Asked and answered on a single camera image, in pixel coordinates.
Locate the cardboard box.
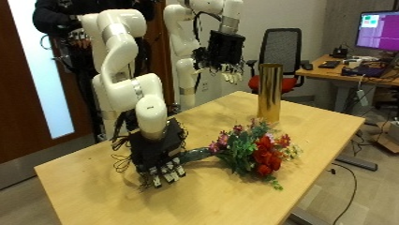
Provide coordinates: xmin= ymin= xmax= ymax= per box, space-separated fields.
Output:
xmin=370 ymin=120 xmax=399 ymax=154

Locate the black keyboard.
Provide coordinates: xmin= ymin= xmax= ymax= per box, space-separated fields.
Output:
xmin=317 ymin=60 xmax=342 ymax=69

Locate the white power adapter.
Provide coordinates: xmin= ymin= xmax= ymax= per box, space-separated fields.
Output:
xmin=355 ymin=89 xmax=370 ymax=108

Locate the computer monitor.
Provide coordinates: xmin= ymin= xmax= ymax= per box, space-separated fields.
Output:
xmin=354 ymin=9 xmax=399 ymax=53

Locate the black floor cable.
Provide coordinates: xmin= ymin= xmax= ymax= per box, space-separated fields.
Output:
xmin=329 ymin=162 xmax=359 ymax=225

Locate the person in black clothes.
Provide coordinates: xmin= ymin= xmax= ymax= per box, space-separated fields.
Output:
xmin=31 ymin=0 xmax=157 ymax=139

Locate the artificial flower bouquet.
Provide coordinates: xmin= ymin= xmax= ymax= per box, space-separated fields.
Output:
xmin=178 ymin=117 xmax=305 ymax=191

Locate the wooden office desk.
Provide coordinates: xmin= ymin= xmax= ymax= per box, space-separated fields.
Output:
xmin=295 ymin=54 xmax=399 ymax=114

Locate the black desk phone device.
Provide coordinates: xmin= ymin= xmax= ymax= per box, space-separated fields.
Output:
xmin=330 ymin=45 xmax=350 ymax=59

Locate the gold cylindrical metal vase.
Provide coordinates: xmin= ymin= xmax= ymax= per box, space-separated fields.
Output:
xmin=255 ymin=63 xmax=286 ymax=125

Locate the dark laptop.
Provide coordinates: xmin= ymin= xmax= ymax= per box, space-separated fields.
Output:
xmin=340 ymin=60 xmax=399 ymax=79

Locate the black mesh red-seat office chair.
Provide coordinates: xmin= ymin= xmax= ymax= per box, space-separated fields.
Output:
xmin=246 ymin=27 xmax=310 ymax=95

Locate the grey table foot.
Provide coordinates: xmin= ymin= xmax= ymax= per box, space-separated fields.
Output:
xmin=335 ymin=154 xmax=379 ymax=173

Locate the brown door with glass panel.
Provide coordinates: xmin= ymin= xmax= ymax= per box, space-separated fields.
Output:
xmin=0 ymin=0 xmax=97 ymax=165

